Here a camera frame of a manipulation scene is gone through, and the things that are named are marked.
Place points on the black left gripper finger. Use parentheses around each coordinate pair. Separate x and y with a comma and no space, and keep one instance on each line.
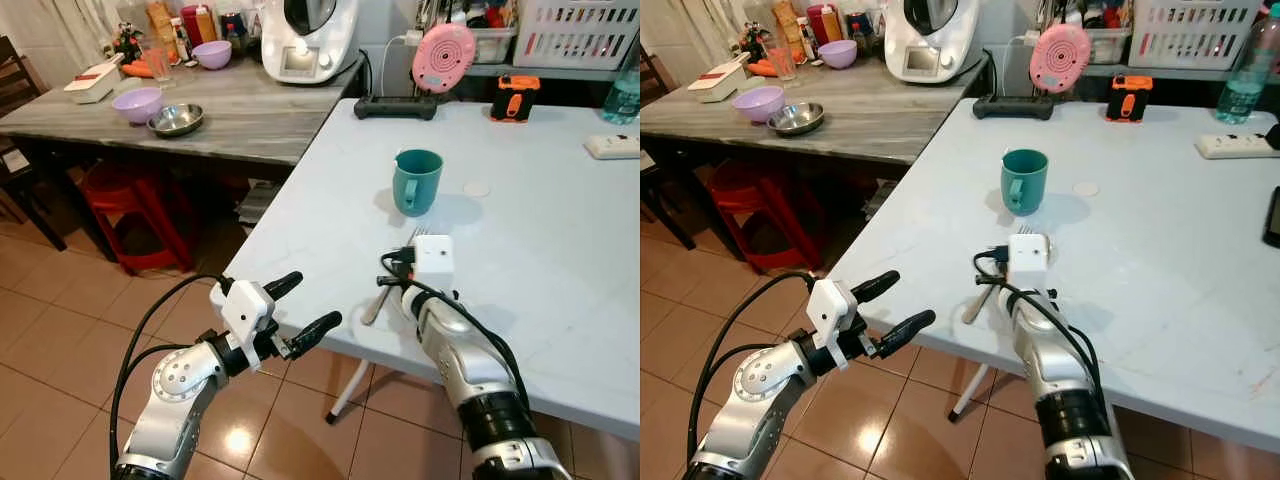
(878,286)
(316,330)
(906,332)
(284,285)

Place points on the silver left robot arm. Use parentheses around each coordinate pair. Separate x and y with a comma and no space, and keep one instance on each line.
(762,385)
(178,385)

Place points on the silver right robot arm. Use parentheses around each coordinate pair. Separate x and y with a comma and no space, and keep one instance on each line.
(1062,375)
(470,365)

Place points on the white folding table leg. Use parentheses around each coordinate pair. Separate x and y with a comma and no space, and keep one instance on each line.
(970,390)
(350,386)

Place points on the teal ceramic mug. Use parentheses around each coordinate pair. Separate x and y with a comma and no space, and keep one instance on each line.
(418,182)
(1026,182)

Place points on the small white round disc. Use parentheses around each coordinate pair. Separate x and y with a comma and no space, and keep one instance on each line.
(1085,188)
(477,188)

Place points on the red plastic stool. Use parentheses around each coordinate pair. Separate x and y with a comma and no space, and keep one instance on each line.
(762,200)
(135,200)

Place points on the black flat base tray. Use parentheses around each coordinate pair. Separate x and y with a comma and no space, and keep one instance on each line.
(1013,107)
(397,107)

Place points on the grey wooden side table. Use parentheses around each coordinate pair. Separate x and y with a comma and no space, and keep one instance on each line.
(870,125)
(255,120)

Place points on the stainless steel bowl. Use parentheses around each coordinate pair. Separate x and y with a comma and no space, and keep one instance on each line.
(796,119)
(176,121)

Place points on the orange and black device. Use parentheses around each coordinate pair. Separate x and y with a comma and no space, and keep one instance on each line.
(1130,100)
(515,100)

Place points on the pink round fan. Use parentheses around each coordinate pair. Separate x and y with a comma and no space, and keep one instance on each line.
(1060,58)
(443,58)

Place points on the large purple plastic bowl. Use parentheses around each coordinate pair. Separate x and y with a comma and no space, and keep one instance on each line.
(758,102)
(137,103)

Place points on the white kitchen cooking machine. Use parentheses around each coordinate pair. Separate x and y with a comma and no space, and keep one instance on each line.
(930,45)
(308,45)

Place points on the small purple plastic bowl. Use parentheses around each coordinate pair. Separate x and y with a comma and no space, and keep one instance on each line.
(212,54)
(837,54)

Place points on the clear plastic storage box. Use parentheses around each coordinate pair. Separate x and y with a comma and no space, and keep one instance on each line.
(491,46)
(1108,45)

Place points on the clear drinking glass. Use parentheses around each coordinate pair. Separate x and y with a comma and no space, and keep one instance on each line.
(156,62)
(782,62)

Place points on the white power strip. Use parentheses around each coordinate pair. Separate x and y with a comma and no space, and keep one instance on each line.
(612,147)
(1235,146)

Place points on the orange carrot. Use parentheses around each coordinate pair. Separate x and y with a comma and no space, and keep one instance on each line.
(764,69)
(139,70)

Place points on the white box with red stripe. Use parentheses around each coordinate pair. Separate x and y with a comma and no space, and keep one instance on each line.
(95,82)
(720,82)

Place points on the clear plastic water bottle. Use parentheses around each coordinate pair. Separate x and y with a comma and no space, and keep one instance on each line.
(1248,80)
(623,98)

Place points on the black smartphone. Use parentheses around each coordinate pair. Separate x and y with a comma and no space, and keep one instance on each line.
(1273,216)

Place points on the white plastic lattice basket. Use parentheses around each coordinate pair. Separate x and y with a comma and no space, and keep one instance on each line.
(575,30)
(1195,30)

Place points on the dark wooden chair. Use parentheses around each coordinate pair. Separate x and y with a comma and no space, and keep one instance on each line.
(18,85)
(654,82)

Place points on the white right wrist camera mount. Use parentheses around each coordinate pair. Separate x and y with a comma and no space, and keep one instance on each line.
(1027,256)
(432,258)

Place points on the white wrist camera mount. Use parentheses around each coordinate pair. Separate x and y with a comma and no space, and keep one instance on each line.
(244,308)
(1027,256)
(830,310)
(432,258)

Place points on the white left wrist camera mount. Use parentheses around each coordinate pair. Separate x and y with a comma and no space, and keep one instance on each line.
(830,310)
(244,308)

